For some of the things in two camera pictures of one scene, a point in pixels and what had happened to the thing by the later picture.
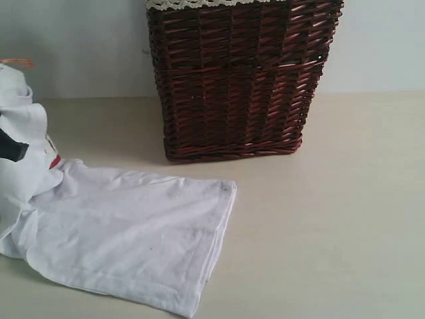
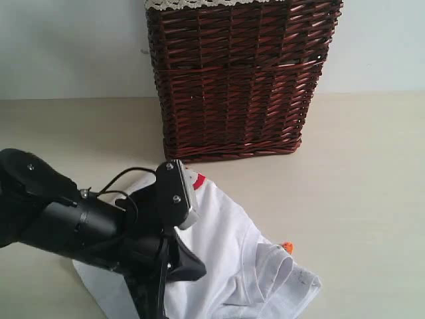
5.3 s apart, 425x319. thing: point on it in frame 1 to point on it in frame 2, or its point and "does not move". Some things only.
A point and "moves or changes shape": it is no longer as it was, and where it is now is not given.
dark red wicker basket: x=239 y=80 does not move
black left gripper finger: x=10 y=149 to x=151 y=254
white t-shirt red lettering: x=143 y=239 moves or changes shape
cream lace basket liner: x=156 y=5 does not move
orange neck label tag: x=24 y=60 to x=289 y=247
